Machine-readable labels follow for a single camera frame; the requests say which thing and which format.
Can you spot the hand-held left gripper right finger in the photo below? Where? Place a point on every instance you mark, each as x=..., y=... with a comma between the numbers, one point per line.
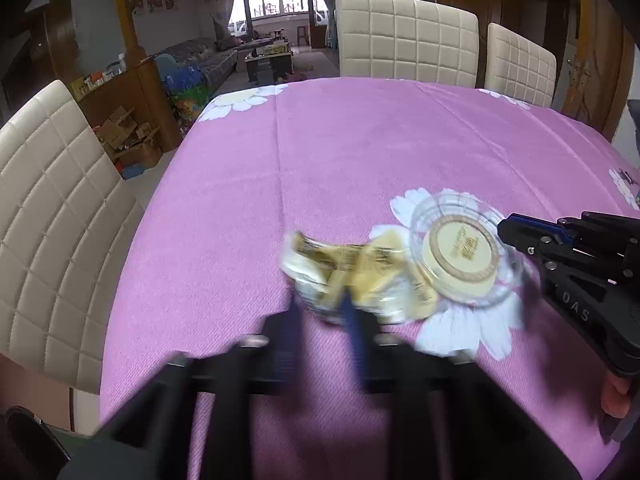
x=355, y=347

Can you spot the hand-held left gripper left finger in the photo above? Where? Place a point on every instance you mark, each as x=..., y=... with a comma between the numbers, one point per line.
x=287, y=347

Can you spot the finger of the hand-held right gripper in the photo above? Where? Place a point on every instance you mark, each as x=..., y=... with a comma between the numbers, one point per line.
x=530, y=235
x=600, y=227

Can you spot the clear round plastic container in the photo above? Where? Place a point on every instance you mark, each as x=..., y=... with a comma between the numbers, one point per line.
x=462, y=255

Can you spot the gold foil wrapper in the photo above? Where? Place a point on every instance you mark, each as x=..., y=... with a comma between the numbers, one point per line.
x=345, y=270

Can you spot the black trash bin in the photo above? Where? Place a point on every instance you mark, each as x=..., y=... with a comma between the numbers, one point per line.
x=30, y=445

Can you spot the person's right hand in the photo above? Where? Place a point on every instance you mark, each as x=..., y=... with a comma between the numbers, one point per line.
x=614, y=397

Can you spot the wooden door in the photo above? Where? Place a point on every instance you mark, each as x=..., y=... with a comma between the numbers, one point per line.
x=595, y=60

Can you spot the cream quilted dining chair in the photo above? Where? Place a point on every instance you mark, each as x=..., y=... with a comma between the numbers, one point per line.
x=405, y=40
x=50, y=220
x=520, y=67

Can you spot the pink flowered tablecloth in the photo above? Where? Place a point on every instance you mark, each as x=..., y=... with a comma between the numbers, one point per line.
x=325, y=160

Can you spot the cardboard boxes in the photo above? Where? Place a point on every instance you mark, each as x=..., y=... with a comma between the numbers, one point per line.
x=127, y=140

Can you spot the colourful printed bag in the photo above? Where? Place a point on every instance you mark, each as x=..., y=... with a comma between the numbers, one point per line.
x=187, y=95

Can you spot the coffee table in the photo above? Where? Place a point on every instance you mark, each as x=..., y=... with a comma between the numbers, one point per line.
x=267, y=62

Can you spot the grey sofa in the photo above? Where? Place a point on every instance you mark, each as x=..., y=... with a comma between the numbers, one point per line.
x=205, y=57

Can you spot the wooden stool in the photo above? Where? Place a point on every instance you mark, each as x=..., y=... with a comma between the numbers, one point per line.
x=301, y=35

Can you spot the wooden pillar cabinet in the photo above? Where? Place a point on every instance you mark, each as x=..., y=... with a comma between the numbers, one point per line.
x=145, y=75

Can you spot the wall pictures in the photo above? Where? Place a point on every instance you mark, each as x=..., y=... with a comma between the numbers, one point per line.
x=152, y=0

